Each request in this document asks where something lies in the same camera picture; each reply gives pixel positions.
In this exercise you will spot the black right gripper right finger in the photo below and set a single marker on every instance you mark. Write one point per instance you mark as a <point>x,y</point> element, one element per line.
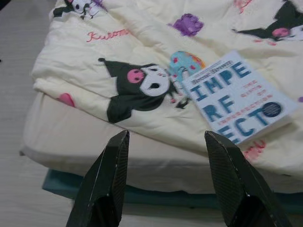
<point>239,184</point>

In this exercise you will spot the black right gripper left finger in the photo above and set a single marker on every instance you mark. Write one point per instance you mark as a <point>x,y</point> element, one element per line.
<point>104,184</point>

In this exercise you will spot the blue white blister pack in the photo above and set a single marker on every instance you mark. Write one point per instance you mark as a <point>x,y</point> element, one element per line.
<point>236,99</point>

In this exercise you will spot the cream cartoon print blanket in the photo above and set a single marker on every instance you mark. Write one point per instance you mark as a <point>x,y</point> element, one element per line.
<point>142,47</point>

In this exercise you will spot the beige sheeted mattress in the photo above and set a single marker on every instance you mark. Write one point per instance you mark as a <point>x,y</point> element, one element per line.
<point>71,137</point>

